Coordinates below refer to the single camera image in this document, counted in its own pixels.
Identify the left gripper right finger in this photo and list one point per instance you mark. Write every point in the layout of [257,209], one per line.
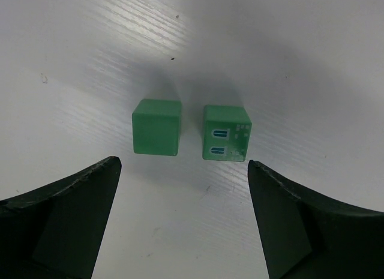
[305,234]

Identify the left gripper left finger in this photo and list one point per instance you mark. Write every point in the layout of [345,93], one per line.
[56,231]

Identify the small green cube block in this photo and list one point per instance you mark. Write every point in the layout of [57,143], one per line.
[156,126]

